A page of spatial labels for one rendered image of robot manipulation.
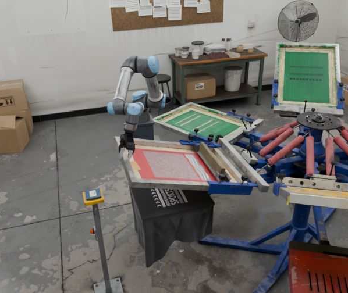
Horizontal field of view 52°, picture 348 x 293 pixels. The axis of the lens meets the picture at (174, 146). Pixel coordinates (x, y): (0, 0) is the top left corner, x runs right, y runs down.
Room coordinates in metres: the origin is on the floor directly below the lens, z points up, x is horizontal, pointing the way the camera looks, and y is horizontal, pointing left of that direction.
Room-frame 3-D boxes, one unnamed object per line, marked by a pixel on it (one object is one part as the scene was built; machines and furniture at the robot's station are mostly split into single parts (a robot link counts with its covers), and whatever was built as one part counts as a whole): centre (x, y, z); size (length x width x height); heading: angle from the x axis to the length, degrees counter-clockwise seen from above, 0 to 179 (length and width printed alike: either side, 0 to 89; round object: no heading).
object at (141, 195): (2.01, 0.04, 0.95); 0.48 x 0.44 x 0.01; 106
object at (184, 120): (2.95, -0.38, 1.05); 1.08 x 0.61 x 0.23; 46
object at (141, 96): (2.66, 0.25, 1.37); 0.13 x 0.12 x 0.14; 81
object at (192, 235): (1.81, -0.03, 0.74); 0.46 x 0.04 x 0.42; 106
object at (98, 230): (1.98, 0.55, 0.48); 0.22 x 0.22 x 0.96; 16
